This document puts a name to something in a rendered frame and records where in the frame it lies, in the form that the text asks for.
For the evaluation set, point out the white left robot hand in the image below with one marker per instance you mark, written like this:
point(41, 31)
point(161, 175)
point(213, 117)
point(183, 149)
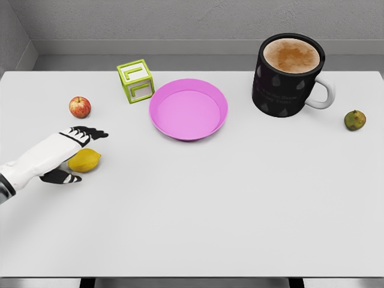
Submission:
point(52, 150)

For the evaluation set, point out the yellow lemon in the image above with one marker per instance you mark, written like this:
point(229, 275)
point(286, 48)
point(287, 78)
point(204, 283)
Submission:
point(85, 161)

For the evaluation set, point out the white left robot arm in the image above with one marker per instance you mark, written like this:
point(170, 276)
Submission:
point(15, 174)

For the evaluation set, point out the pink plate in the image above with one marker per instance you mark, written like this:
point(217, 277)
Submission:
point(188, 109)

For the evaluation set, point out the red apple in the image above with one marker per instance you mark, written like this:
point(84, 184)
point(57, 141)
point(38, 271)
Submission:
point(79, 107)

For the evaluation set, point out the green letter block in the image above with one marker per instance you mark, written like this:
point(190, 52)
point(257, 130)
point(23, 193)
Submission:
point(135, 81)

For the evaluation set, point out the black coffee mug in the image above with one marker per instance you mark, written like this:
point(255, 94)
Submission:
point(286, 76)

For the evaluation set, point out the green pear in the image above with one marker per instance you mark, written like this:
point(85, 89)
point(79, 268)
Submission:
point(354, 120)

